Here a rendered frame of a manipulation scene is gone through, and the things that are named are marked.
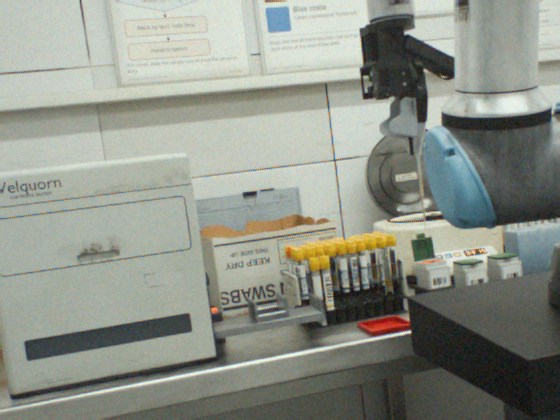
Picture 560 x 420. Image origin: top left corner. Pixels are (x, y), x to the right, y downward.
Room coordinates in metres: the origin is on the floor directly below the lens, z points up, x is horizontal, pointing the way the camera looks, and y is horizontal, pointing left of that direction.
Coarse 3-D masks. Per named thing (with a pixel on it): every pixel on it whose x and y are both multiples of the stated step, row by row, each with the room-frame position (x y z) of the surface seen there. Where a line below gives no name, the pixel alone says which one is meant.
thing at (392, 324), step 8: (376, 320) 1.13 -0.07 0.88; (384, 320) 1.14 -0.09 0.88; (392, 320) 1.14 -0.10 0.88; (400, 320) 1.12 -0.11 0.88; (360, 328) 1.11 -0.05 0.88; (368, 328) 1.08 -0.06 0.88; (376, 328) 1.10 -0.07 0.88; (384, 328) 1.07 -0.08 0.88; (392, 328) 1.07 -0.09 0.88; (400, 328) 1.07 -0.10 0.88; (408, 328) 1.08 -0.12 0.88
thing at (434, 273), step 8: (416, 264) 1.22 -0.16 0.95; (424, 264) 1.19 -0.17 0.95; (432, 264) 1.20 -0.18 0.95; (440, 264) 1.20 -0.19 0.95; (416, 272) 1.23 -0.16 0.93; (424, 272) 1.20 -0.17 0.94; (432, 272) 1.19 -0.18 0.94; (440, 272) 1.19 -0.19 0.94; (448, 272) 1.20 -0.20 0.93; (424, 280) 1.20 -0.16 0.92; (432, 280) 1.19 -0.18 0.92; (440, 280) 1.19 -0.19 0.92; (448, 280) 1.19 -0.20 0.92
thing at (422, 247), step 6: (420, 234) 1.24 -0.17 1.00; (414, 240) 1.23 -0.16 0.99; (420, 240) 1.24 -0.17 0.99; (426, 240) 1.24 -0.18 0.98; (414, 246) 1.23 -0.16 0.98; (420, 246) 1.24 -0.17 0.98; (426, 246) 1.24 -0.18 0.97; (432, 246) 1.24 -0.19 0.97; (414, 252) 1.23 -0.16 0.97; (420, 252) 1.24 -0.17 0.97; (426, 252) 1.24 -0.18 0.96; (432, 252) 1.24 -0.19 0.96; (414, 258) 1.23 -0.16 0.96; (420, 258) 1.23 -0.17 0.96; (426, 258) 1.24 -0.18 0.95; (432, 258) 1.24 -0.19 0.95
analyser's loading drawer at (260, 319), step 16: (256, 304) 1.06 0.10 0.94; (320, 304) 1.09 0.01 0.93; (224, 320) 1.11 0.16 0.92; (240, 320) 1.10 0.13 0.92; (256, 320) 1.06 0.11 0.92; (272, 320) 1.07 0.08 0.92; (288, 320) 1.07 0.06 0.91; (304, 320) 1.08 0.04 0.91; (320, 320) 1.09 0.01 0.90; (224, 336) 1.05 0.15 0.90
